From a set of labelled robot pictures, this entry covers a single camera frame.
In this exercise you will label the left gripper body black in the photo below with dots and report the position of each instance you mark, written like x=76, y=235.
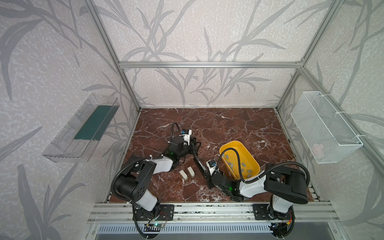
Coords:
x=191, y=144

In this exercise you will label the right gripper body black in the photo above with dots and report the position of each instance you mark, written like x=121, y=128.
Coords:
x=210, y=176

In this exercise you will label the black stapler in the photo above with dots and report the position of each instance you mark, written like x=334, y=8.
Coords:
x=206, y=173

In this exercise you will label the white mini stapler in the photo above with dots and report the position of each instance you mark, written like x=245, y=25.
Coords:
x=183, y=174
x=191, y=172

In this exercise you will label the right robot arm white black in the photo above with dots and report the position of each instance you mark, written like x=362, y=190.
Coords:
x=287, y=182

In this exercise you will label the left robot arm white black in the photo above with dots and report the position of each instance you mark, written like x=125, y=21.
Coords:
x=132, y=181

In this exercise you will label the yellow plastic tray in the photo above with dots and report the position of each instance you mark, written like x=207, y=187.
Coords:
x=248, y=165

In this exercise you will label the green circuit board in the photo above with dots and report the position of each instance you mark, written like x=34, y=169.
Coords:
x=156, y=227

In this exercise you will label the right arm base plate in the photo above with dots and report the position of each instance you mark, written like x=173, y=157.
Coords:
x=265, y=213

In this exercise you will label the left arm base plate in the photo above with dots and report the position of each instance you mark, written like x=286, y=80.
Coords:
x=162, y=212

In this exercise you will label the aluminium frame crossbar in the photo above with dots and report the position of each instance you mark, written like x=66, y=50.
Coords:
x=238, y=65

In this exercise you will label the white wire mesh basket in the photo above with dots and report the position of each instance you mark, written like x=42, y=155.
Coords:
x=327, y=134

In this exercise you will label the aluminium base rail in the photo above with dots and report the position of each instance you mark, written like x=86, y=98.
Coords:
x=200, y=212

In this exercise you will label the clear plastic wall bin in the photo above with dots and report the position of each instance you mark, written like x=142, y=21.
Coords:
x=79, y=138

